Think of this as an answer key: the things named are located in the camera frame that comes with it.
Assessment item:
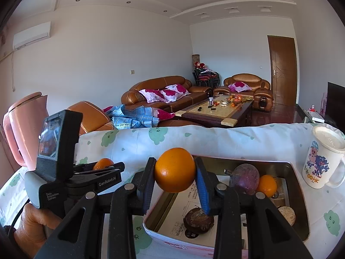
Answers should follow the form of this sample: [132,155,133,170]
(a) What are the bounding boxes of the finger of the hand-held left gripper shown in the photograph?
[73,162,99,174]
[71,162,125,193]

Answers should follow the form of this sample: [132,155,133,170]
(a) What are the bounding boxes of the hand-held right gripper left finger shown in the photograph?
[34,156,157,259]

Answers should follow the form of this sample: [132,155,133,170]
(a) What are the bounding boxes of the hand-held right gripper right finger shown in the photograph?
[194,156,313,259]

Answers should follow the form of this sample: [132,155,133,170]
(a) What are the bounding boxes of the orange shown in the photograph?
[256,174,278,198]
[154,147,197,193]
[93,158,115,171]

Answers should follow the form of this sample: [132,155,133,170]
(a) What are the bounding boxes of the dark brown mangosteen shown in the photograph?
[183,206,215,234]

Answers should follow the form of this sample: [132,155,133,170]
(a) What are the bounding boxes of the purple passion fruit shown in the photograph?
[225,163,261,195]

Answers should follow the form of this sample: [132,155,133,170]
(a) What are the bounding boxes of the pink tin box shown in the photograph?
[143,155,310,259]

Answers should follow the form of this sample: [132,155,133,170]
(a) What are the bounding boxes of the person's left hand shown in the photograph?
[13,204,63,258]

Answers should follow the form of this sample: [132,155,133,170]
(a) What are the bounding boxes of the orange leather chair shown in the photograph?
[66,101,115,135]

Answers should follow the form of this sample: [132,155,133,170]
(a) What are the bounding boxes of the printed paper sheet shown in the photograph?
[154,175,290,249]

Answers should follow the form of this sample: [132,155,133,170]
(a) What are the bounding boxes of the pink electric kettle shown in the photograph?
[3,92,49,168]

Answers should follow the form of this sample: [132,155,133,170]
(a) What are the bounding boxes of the white cloud print tablecloth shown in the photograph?
[0,123,345,259]

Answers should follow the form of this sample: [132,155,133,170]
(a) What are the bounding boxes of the blue plaid blanket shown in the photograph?
[102,105,176,128]

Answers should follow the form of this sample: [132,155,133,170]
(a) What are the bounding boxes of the wooden coffee table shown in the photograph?
[175,95,254,128]

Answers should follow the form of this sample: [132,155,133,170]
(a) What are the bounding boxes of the pink floral pillow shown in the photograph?
[139,88,165,103]
[160,84,190,102]
[229,82,252,93]

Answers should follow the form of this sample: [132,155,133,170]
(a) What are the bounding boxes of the brown leather sofa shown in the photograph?
[121,76,213,114]

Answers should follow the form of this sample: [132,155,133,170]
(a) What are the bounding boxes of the stacked black chairs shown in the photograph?
[192,67,220,88]

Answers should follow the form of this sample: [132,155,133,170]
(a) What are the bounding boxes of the white air conditioner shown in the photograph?
[13,22,52,50]

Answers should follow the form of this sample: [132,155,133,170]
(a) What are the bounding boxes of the brown leather armchair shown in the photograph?
[213,73,274,112]

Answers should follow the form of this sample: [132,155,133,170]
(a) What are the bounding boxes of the white cartoon mug with lid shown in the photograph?
[302,125,345,189]

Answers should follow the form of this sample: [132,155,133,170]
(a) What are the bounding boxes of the brown wooden door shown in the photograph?
[267,35,298,106]

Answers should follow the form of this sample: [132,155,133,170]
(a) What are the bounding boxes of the black television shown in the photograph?
[325,82,345,130]

